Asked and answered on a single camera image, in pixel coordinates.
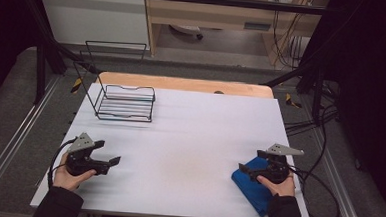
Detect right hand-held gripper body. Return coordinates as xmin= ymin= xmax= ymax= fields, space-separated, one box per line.
xmin=255 ymin=142 xmax=305 ymax=186

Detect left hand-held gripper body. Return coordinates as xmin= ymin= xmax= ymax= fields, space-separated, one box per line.
xmin=64 ymin=131 xmax=114 ymax=179

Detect person's right hand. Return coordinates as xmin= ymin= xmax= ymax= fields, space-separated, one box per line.
xmin=256 ymin=171 xmax=298 ymax=199

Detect person's left hand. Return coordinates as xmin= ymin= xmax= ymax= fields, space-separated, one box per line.
xmin=51 ymin=151 xmax=98 ymax=194

